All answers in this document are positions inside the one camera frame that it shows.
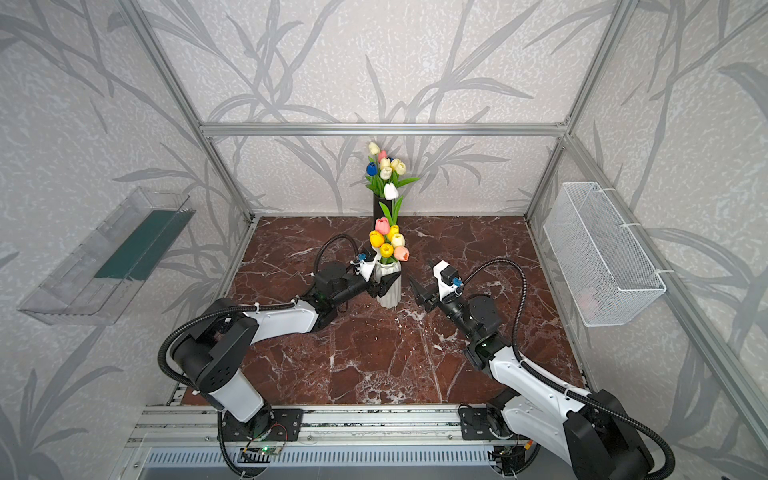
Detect white ribbed vase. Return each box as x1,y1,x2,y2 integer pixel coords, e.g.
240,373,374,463
373,260,402,308

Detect bunch of remaining tulips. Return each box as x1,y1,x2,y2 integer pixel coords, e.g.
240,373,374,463
369,217,410,264

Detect black cylindrical vase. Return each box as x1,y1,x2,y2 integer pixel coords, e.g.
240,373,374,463
373,194,392,221

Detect light blue tulip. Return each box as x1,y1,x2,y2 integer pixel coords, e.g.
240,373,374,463
381,182,403,226

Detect pale yellow tulip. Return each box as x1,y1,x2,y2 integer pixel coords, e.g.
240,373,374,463
379,157,393,180

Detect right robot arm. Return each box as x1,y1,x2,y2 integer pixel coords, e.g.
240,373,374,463
409,278,654,479

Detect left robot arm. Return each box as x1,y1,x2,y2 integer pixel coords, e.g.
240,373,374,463
158,259,401,424

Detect pink object in basket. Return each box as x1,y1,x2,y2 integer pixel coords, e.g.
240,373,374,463
577,286,601,321

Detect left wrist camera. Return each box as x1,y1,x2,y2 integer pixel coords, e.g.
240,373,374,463
351,251,381,282

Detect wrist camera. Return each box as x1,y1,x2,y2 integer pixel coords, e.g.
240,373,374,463
351,251,381,282
433,260,463,301

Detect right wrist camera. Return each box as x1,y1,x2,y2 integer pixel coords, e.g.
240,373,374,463
433,260,463,301

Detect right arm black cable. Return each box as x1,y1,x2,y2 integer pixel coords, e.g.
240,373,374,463
461,257,677,480

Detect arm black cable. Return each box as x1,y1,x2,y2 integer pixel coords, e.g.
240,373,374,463
461,257,677,480
157,233,360,390

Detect white wire mesh basket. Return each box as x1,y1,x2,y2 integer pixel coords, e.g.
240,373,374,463
544,182,667,327

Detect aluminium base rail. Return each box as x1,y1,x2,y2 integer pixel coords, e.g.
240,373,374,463
113,404,538,479

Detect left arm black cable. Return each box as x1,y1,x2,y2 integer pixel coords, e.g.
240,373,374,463
157,233,360,390

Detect horizontal aluminium frame bar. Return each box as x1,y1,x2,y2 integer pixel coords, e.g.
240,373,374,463
200,123,566,137

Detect clear plastic wall tray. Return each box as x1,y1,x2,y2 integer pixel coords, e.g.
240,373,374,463
18,187,196,326

